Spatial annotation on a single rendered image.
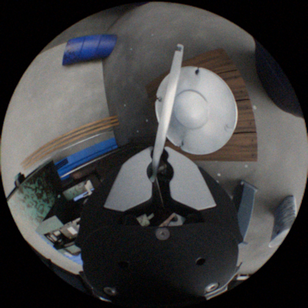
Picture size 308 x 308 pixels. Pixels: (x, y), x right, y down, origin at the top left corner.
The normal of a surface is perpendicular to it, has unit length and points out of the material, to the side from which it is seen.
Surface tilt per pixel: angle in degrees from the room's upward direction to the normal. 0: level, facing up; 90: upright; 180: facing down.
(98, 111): 90
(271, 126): 0
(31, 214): 127
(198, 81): 0
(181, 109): 0
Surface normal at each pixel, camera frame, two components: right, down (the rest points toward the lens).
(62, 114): 0.67, 0.11
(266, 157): -0.72, 0.37
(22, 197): 0.96, -0.14
